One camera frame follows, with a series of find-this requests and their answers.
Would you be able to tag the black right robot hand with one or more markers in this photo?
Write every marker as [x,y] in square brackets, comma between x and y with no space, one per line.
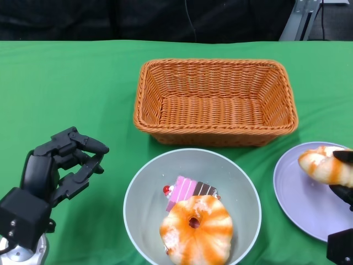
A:
[344,193]

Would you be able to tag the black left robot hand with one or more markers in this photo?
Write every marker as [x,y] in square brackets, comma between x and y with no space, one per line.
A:
[38,174]

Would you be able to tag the grey bowl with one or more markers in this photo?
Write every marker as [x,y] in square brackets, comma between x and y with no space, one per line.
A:
[149,198]

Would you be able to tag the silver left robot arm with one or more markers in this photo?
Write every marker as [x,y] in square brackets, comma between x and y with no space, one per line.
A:
[27,254]

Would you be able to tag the lavender plate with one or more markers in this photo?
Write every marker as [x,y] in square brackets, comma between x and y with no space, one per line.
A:
[298,207]

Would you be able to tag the pink and chocolate cake slice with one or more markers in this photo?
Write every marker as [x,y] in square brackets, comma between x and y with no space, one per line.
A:
[182,190]

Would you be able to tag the orange wicker basket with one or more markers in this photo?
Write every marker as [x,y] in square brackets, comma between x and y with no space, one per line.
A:
[209,116]

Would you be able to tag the green tablecloth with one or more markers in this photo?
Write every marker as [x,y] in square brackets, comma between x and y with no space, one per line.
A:
[69,82]

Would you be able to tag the black backdrop curtain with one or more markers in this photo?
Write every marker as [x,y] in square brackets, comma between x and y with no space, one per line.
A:
[82,19]

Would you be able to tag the grey metal stand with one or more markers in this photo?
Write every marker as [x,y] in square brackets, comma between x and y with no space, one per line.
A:
[295,25]

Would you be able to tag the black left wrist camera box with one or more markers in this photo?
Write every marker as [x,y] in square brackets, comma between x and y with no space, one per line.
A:
[24,215]

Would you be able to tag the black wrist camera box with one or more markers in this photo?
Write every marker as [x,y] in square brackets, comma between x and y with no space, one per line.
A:
[24,215]
[342,248]

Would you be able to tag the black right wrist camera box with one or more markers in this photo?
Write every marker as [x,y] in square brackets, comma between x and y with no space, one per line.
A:
[342,248]

